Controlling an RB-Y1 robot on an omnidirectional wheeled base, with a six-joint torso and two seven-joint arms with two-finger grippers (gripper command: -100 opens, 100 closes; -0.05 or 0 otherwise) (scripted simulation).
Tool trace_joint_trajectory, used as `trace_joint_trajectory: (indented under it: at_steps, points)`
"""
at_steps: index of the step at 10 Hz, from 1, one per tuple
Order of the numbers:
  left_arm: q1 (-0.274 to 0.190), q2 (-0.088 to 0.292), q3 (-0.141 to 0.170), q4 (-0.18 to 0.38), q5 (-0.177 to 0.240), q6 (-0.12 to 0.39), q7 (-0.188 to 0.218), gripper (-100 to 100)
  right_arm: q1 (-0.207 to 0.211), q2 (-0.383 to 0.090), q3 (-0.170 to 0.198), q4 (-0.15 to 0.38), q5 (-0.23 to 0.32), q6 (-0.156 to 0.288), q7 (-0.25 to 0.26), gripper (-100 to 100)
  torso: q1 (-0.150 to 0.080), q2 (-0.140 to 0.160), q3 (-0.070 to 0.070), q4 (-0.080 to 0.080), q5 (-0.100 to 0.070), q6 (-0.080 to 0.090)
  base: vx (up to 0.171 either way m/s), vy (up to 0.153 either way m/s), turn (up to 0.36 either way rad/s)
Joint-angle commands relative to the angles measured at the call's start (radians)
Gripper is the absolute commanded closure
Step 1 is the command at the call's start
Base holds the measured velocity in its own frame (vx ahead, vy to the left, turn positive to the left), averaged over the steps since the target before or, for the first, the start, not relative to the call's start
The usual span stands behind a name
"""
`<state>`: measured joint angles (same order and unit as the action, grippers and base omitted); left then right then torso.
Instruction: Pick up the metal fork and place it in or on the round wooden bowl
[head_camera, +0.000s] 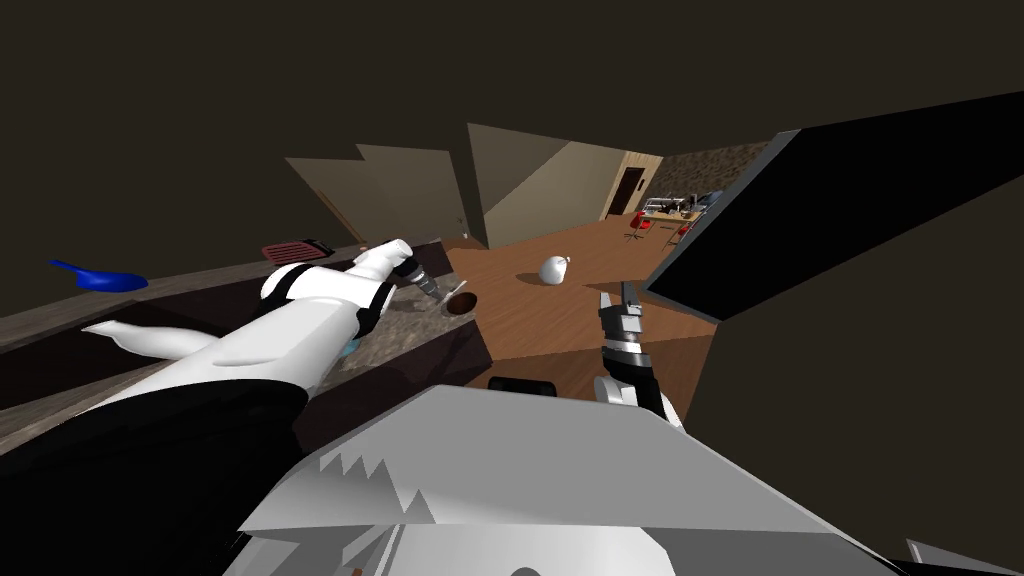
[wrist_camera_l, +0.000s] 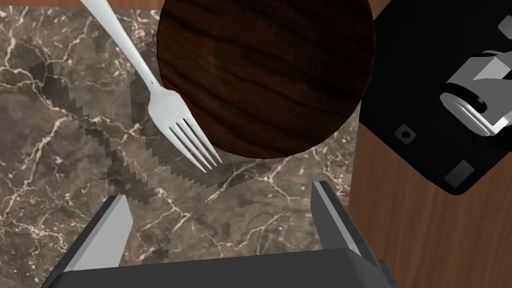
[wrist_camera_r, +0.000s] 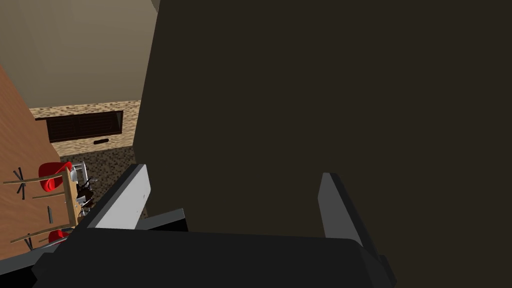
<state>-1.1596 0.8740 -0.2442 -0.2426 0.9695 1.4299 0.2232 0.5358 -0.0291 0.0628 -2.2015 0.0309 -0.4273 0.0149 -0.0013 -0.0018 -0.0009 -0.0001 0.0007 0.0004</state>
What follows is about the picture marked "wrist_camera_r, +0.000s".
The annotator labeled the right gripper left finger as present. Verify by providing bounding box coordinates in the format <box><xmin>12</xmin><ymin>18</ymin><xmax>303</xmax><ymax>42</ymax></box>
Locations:
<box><xmin>75</xmin><ymin>163</ymin><xmax>152</xmax><ymax>231</ymax></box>

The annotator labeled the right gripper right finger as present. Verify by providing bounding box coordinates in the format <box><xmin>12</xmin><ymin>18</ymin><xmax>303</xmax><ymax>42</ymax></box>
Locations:
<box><xmin>317</xmin><ymin>172</ymin><xmax>379</xmax><ymax>258</ymax></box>

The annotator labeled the wooden table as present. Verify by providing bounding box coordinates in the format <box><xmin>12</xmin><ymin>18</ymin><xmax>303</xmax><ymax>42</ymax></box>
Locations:
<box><xmin>3</xmin><ymin>160</ymin><xmax>99</xmax><ymax>245</ymax></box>

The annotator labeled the red chair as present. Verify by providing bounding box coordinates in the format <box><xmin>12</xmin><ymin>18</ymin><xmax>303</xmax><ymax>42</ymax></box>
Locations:
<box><xmin>23</xmin><ymin>229</ymin><xmax>70</xmax><ymax>251</ymax></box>
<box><xmin>13</xmin><ymin>161</ymin><xmax>74</xmax><ymax>201</ymax></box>

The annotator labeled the dark shuttered window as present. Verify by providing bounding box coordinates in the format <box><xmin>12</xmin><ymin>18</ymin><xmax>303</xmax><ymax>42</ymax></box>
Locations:
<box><xmin>35</xmin><ymin>110</ymin><xmax>125</xmax><ymax>144</ymax></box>

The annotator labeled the dark brown door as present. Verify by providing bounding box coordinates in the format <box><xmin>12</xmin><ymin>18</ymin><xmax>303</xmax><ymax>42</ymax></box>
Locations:
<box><xmin>133</xmin><ymin>0</ymin><xmax>512</xmax><ymax>288</ymax></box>

